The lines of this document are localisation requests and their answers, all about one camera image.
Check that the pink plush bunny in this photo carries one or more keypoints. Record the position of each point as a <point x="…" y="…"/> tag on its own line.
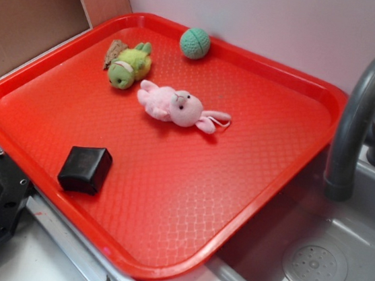
<point x="179" y="107"/>

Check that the red plastic tray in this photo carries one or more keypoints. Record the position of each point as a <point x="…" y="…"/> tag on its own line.
<point x="173" y="195"/>

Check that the green textured ball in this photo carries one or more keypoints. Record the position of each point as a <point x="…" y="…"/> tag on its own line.
<point x="195" y="43"/>

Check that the green plush turtle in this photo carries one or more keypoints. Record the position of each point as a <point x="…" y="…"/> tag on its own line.
<point x="126" y="65"/>

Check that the black cube block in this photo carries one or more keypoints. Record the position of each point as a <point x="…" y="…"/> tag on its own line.
<point x="85" y="170"/>

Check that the grey toy sink basin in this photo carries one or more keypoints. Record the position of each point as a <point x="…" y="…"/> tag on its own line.
<point x="300" y="235"/>

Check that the grey toy faucet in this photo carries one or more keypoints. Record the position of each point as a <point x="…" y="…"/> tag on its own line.
<point x="356" y="128"/>

